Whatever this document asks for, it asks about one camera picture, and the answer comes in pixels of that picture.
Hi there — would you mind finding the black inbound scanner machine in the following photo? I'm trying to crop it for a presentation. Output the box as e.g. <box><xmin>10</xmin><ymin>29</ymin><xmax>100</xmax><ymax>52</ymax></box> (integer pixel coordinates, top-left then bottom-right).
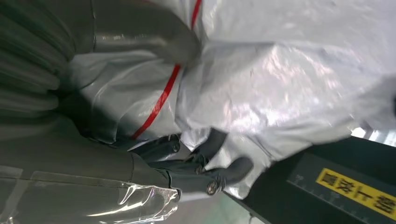
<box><xmin>225</xmin><ymin>135</ymin><xmax>396</xmax><ymax>224</ymax></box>

